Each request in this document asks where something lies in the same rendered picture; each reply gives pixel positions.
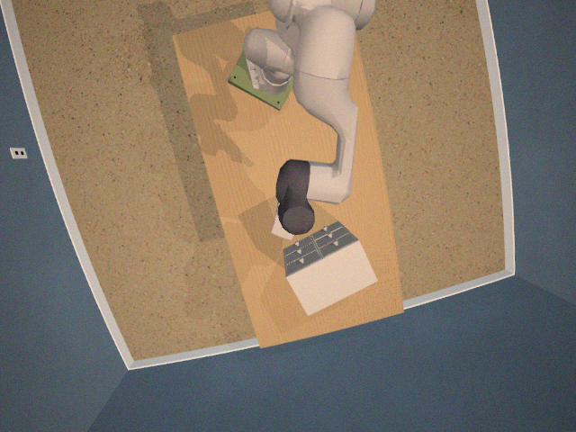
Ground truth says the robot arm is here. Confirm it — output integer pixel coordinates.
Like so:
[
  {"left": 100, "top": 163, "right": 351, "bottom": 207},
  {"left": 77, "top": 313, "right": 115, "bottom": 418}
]
[{"left": 243, "top": 0, "right": 376, "bottom": 240}]

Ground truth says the beige small chest of drawers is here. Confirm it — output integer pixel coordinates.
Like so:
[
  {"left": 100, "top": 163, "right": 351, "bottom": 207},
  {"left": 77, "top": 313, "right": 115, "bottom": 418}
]
[{"left": 283, "top": 221, "right": 378, "bottom": 316}]

